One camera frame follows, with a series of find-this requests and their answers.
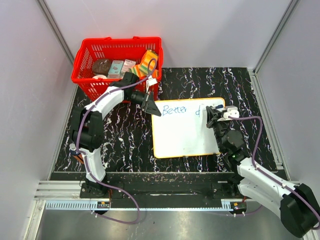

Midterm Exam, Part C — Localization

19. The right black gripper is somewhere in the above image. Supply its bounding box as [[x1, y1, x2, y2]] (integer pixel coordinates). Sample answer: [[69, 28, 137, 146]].
[[206, 106, 231, 152]]

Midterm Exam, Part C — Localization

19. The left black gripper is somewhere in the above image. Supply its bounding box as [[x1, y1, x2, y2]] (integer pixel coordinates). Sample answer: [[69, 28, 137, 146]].
[[126, 90, 162, 117]]

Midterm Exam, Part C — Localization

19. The white whiteboard with orange frame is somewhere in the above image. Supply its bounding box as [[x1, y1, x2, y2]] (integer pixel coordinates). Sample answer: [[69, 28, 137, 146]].
[[151, 97, 225, 159]]

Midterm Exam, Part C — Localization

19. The blue capped whiteboard marker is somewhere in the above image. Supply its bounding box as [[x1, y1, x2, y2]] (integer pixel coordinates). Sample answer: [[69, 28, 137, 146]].
[[211, 104, 224, 110]]

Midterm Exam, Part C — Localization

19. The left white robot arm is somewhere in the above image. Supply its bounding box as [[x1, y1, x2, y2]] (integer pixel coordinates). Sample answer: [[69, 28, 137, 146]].
[[70, 72, 162, 198]]

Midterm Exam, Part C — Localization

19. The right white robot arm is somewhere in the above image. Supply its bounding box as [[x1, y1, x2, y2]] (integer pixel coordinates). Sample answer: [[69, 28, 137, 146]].
[[206, 105, 320, 238]]

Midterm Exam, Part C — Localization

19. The orange juice carton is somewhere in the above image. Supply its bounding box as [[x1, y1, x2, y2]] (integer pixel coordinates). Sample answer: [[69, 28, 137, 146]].
[[140, 49, 158, 69]]

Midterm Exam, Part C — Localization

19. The pink white small box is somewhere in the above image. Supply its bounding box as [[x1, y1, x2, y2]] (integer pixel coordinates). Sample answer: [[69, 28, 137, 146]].
[[120, 59, 136, 75]]

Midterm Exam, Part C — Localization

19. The teal small box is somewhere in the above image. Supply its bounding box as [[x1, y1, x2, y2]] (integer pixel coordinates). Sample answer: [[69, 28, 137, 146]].
[[107, 60, 124, 79]]

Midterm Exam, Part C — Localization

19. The white round cup lid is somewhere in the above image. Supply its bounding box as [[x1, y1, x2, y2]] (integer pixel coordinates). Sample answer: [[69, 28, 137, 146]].
[[92, 74, 107, 80]]

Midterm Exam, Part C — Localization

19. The brown round bread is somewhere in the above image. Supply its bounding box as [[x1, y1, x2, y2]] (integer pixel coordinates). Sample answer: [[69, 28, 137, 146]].
[[91, 58, 112, 75]]

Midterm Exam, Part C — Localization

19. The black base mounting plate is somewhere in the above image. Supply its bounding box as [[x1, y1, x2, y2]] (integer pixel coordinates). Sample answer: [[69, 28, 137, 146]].
[[80, 172, 243, 210]]

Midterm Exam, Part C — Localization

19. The red plastic shopping basket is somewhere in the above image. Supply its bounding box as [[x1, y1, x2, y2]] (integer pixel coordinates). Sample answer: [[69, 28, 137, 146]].
[[71, 36, 164, 101]]

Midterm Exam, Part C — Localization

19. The orange cylindrical bottle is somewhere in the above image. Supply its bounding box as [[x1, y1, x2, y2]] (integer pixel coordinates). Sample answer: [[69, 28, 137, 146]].
[[69, 143, 84, 165]]

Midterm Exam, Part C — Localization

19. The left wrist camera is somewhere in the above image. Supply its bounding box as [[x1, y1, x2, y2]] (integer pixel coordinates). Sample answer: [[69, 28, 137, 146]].
[[145, 76, 158, 92]]

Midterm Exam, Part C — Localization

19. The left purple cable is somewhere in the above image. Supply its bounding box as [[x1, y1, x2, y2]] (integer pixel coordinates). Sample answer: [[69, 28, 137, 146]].
[[75, 57, 158, 225]]

